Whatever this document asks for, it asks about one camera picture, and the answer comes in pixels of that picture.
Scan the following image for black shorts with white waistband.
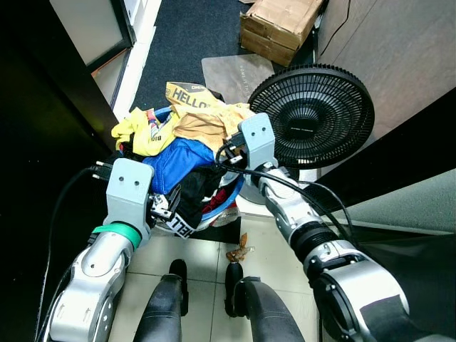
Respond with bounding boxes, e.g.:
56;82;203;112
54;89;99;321
162;162;230;240

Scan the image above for tan shorts with yellow waistband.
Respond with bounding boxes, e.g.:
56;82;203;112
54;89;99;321
165;81;256;155

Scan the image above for red and white garment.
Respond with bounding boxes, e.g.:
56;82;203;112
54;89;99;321
202;174;247;214

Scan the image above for blue garment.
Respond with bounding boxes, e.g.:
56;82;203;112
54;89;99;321
142;137;215;195

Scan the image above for light blue laundry basket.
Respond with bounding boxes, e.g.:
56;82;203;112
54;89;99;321
118;107;247;233

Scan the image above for grey floor mat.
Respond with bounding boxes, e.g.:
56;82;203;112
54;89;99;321
202;53;276;105

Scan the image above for yellow printed t-shirt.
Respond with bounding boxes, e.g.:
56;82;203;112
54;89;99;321
111;106;183;158

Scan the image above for brown scrap of litter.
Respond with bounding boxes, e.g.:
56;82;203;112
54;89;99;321
225;233;254;262

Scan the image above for black round floor fan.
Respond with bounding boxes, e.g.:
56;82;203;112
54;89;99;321
247;64;375;170

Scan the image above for black left robot leg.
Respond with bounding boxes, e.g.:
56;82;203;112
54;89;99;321
134;259;190;342

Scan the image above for black robot leg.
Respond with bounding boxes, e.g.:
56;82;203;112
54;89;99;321
134;259;190;342
224;261;309;342

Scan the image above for dark blue carpet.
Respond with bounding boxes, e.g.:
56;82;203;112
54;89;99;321
134;0;252;109

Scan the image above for brown cardboard box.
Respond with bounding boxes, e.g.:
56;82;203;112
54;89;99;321
239;0;326;67

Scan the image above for black right robot leg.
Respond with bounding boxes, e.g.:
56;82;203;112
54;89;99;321
224;261;309;342

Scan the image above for black framed glass door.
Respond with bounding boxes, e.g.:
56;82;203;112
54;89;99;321
48;0;138;73

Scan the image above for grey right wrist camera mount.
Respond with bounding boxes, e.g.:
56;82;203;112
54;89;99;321
238;113;279;169

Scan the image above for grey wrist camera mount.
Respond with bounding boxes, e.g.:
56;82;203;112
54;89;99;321
238;113;279;169
106;157;155;247

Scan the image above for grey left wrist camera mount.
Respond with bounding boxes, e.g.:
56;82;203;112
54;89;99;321
106;157;155;247

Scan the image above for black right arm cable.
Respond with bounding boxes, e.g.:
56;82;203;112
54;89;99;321
217;139;355;244

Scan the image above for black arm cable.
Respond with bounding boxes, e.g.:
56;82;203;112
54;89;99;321
217;139;355;244
34;162;115;339

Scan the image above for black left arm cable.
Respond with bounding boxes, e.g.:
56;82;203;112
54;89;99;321
34;162;115;339

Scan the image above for white door frame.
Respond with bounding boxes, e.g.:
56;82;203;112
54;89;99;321
112;0;163;120

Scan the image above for thin black wall cable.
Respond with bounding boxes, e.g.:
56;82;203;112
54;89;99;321
316;0;354;59

